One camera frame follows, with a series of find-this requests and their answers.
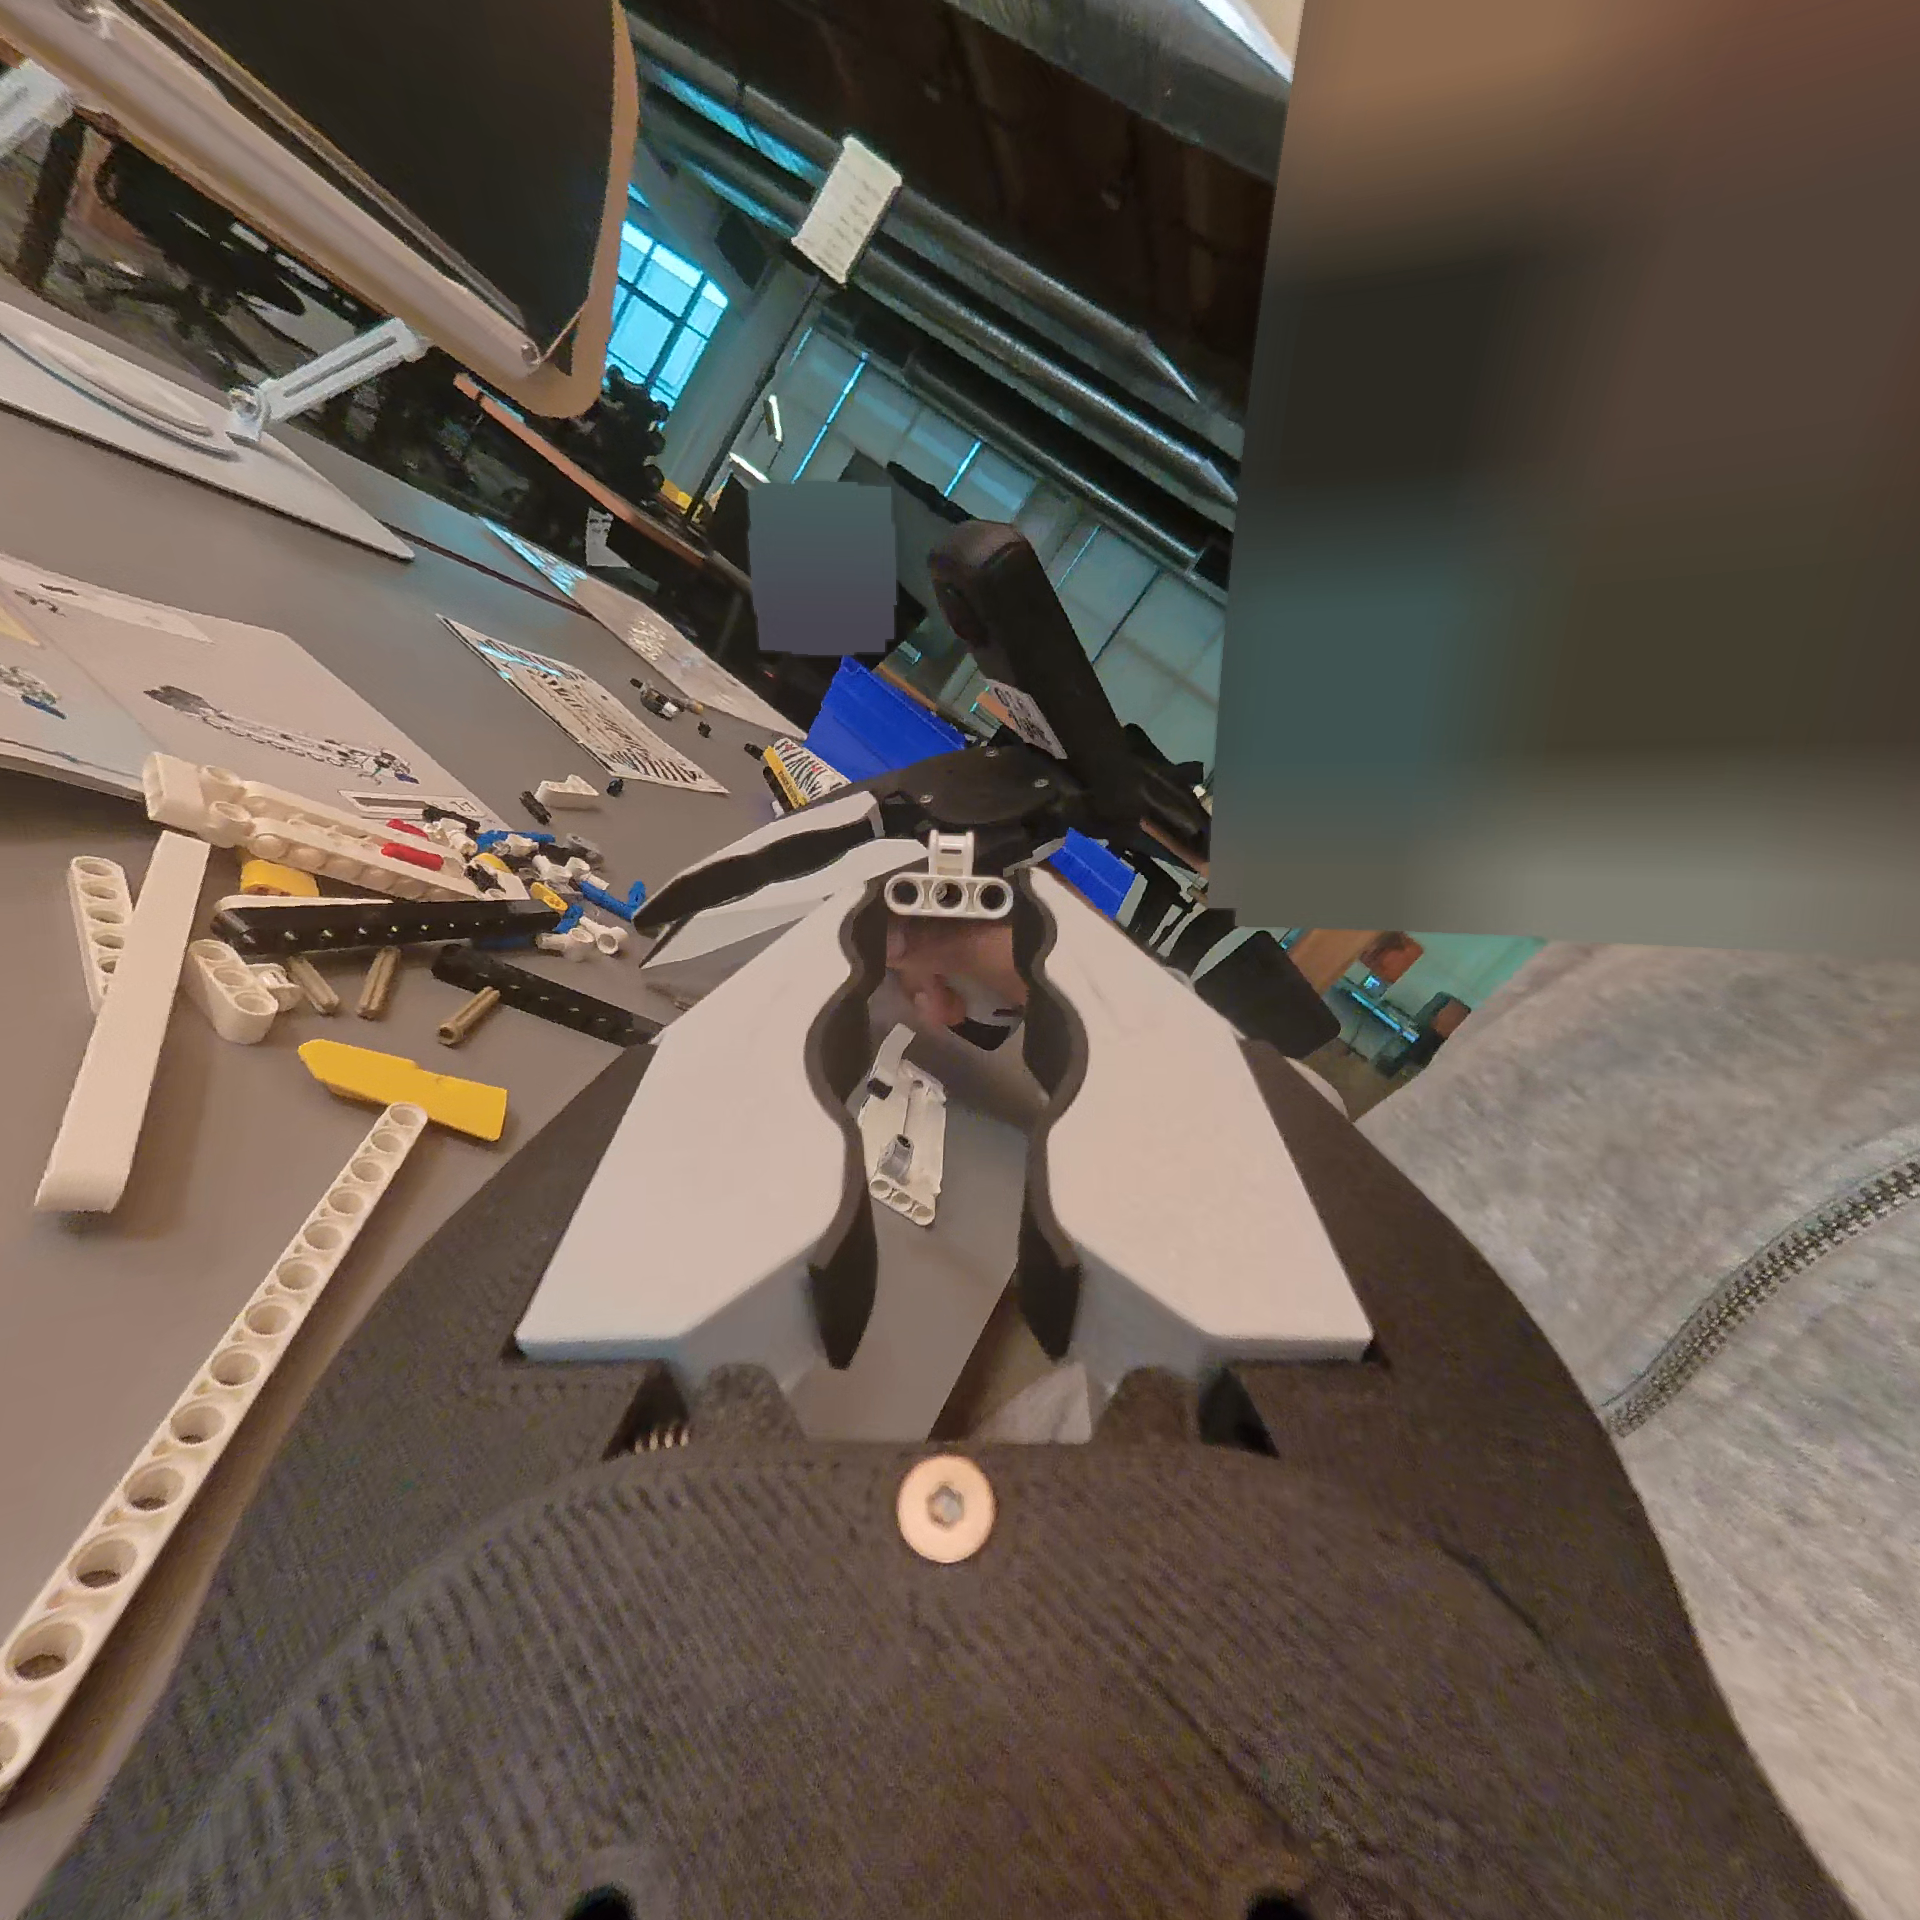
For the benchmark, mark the small white lego connector beam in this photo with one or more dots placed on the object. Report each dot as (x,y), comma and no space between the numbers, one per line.
(948,894)

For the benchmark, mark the black and white lego pin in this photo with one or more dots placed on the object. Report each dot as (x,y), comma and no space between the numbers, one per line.
(667,693)

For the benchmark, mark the person's right hand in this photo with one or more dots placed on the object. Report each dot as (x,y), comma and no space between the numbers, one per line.
(952,969)

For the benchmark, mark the partly built lego plane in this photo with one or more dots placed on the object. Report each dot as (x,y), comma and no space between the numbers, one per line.
(801,773)

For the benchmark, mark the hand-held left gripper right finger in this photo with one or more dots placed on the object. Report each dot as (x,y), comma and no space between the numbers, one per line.
(1202,1202)

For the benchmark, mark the computer monitor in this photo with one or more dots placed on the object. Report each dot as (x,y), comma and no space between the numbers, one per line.
(378,137)

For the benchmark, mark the plain black lego beam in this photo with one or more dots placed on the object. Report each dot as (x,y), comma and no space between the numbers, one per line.
(555,1005)

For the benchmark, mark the tan lego axle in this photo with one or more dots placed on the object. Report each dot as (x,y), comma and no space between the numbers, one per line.
(380,983)
(315,983)
(469,1020)

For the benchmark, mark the black striped bag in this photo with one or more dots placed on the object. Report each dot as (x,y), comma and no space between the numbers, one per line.
(1273,987)

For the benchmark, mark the black and white sticker sheet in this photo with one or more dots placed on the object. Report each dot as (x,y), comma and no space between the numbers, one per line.
(586,706)

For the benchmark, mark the white bent lego liftarm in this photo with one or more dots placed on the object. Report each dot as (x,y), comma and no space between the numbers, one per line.
(569,792)

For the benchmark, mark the long white lego panel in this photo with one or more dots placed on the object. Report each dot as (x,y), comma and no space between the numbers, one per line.
(128,1020)

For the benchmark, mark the white hanging card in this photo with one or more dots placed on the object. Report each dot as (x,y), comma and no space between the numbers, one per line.
(848,209)

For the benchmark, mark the thick white lego block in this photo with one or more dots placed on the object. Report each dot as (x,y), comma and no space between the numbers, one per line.
(232,987)

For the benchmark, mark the yellow lego panel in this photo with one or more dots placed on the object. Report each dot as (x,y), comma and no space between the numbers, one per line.
(402,1093)

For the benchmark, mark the white lego frame, red pins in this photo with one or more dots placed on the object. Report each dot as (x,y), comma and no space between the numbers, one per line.
(300,824)

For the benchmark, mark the long white lego beam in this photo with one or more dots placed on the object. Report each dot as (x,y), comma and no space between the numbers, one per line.
(224,1380)

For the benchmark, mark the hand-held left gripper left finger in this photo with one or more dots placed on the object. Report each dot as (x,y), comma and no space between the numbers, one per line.
(707,1184)

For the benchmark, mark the black lego beam with holes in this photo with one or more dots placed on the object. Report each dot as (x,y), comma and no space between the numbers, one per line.
(378,928)

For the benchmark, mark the lego instruction booklet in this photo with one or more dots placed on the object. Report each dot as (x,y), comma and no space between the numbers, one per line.
(224,689)

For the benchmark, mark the pile of small lego pieces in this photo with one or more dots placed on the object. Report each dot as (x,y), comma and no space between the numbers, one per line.
(508,869)

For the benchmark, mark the white lego panel assembly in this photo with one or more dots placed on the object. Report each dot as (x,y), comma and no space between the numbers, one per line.
(900,1124)

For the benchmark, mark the blue plastic bin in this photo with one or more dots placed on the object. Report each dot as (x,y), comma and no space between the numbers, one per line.
(882,720)

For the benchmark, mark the medium white lego liftarm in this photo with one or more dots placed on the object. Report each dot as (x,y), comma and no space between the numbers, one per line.
(102,929)

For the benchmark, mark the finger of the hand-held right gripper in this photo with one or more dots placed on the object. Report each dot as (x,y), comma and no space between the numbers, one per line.
(779,907)
(779,832)

